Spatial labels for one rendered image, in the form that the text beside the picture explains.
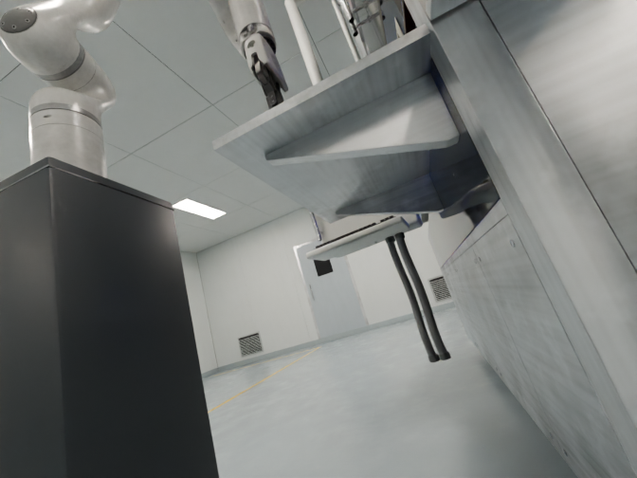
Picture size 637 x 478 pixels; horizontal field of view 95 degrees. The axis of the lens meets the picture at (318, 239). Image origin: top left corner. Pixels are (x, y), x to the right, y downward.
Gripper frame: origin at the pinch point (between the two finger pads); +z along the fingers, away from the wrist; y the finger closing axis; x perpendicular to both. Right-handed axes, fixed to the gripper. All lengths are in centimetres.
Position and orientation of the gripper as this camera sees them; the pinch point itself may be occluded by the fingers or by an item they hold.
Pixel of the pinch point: (276, 103)
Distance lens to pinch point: 71.8
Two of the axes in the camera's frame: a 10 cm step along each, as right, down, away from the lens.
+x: -9.0, 3.5, 2.8
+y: 3.5, 1.4, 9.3
